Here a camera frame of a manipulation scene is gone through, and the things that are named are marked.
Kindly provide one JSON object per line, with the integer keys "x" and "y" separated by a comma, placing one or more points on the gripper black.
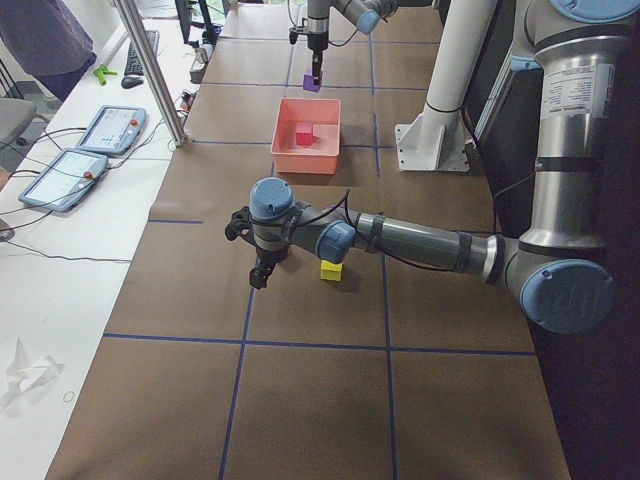
{"x": 266, "y": 256}
{"x": 316, "y": 42}

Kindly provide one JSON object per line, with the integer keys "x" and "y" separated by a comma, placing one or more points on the purple block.
{"x": 311, "y": 82}

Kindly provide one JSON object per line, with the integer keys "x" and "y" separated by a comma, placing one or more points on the red block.
{"x": 304, "y": 134}

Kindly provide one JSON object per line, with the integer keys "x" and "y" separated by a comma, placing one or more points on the pink plastic bin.
{"x": 322, "y": 156}

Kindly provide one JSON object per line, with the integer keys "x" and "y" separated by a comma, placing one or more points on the yellow block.
{"x": 331, "y": 271}

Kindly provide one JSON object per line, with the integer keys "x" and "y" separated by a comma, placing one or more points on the black computer mouse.
{"x": 129, "y": 82}

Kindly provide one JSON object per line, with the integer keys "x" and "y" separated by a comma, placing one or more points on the upper teach pendant tablet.
{"x": 113, "y": 130}

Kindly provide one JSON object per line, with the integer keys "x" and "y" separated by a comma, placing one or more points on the teach pendant tablet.
{"x": 65, "y": 181}
{"x": 113, "y": 130}

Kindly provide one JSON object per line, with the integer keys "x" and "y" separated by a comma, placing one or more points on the green clamp tool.
{"x": 102, "y": 72}

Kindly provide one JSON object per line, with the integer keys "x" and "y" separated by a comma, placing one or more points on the lower teach pendant tablet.
{"x": 65, "y": 181}

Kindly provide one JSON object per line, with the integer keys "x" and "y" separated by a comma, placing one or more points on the crumpled white paper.
{"x": 24, "y": 375}

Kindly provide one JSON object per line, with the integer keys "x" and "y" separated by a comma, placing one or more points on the person in purple shirt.
{"x": 48, "y": 42}

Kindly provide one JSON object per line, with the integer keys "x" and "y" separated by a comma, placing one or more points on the grey office chair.
{"x": 16, "y": 117}

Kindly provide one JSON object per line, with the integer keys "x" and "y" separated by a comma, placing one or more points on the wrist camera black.
{"x": 297, "y": 30}
{"x": 240, "y": 226}

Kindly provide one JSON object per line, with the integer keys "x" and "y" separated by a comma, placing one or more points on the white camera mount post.
{"x": 435, "y": 140}

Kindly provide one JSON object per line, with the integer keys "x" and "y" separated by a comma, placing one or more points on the aluminium frame post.
{"x": 158, "y": 68}

